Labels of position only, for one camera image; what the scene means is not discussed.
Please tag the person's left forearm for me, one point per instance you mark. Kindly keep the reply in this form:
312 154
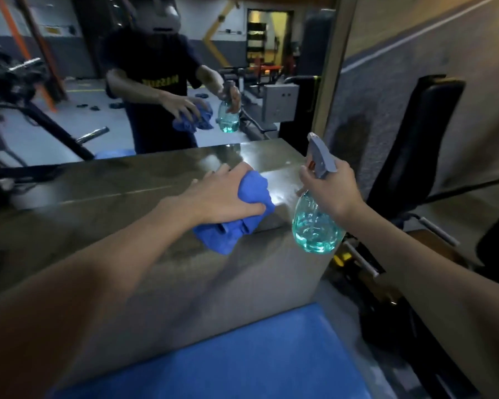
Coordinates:
75 299

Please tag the yellow adjustment pin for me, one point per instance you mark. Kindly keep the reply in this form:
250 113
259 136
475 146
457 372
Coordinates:
341 259

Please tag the clear spray bottle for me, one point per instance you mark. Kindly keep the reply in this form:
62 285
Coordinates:
316 228

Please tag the wall mirror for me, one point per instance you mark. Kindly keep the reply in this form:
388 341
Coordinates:
108 78

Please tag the blue microfibre cloth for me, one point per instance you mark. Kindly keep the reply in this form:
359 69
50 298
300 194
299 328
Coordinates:
253 191

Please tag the person's right hand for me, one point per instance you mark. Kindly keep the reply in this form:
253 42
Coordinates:
337 191

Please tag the blue bench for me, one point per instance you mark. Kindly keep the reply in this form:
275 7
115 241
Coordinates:
233 357

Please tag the black backrest pad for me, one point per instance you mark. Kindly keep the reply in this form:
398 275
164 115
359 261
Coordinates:
420 137

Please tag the person's left hand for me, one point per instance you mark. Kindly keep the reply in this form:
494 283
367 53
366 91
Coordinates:
216 199

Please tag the black exercise machine frame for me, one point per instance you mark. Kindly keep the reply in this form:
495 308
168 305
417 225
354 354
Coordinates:
391 311

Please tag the grey socket box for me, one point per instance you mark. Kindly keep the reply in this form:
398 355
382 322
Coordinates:
279 103

